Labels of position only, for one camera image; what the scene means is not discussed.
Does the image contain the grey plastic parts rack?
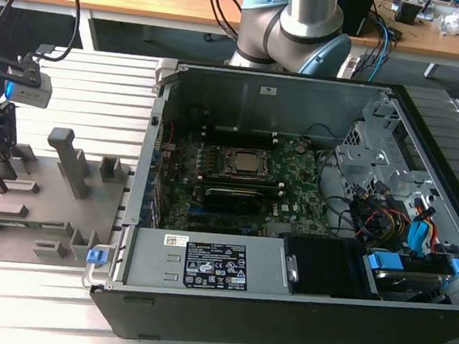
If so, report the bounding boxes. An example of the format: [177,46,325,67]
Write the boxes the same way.
[0,121,140,277]

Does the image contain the blue case latch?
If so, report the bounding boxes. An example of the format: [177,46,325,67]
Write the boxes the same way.
[86,247,108,267]

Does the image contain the grey power supply unit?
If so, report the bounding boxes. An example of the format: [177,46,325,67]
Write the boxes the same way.
[120,223,301,305]

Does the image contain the black Nvidia graphics card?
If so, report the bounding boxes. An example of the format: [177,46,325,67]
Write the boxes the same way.
[201,184,265,217]

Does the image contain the black CPU socket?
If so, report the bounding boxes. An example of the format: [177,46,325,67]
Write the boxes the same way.
[212,142,282,184]

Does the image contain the silver CPU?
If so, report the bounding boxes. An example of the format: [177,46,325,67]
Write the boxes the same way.
[232,150,271,176]

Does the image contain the black open PC case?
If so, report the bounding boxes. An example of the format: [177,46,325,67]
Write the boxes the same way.
[74,52,459,344]

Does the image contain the green Dell motherboard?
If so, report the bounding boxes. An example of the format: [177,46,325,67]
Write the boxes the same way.
[150,122,339,246]

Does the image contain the white power strip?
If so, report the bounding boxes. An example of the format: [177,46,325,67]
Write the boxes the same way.
[335,52,363,80]

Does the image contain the silver metal drive cage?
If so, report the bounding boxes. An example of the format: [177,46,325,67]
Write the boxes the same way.
[330,117,442,209]

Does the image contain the tall black box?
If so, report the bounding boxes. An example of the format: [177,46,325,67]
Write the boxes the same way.
[334,0,377,40]

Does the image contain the small black adapter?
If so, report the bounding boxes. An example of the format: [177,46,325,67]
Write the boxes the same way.
[382,27,405,44]

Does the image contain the hard disk in blue carrier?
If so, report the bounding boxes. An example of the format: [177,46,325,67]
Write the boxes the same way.
[359,249,459,308]

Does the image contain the small black box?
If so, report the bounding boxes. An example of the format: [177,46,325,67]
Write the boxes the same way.
[393,0,425,25]

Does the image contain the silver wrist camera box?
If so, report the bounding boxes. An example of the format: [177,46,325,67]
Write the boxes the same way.
[2,70,56,110]

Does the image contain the black camera cable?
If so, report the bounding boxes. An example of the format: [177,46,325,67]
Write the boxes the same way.
[32,0,85,65]

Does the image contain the thin red black wire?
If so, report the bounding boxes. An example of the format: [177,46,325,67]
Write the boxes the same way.
[164,121,177,148]

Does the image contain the wooden desk white frame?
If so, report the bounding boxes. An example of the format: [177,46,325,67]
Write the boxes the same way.
[0,0,459,87]

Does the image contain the metal socket cover frame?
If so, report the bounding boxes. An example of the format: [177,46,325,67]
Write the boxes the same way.
[217,144,278,180]

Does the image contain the red yellow black wire bundle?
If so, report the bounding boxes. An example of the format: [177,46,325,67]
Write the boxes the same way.
[351,200,413,249]

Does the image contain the blue cable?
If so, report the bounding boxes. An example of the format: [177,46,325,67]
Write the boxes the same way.
[372,21,394,85]

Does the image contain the blue flat data wire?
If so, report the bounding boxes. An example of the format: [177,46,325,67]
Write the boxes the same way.
[405,215,434,261]

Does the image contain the orange data wire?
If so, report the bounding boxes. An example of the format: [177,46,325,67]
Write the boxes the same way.
[408,202,444,258]

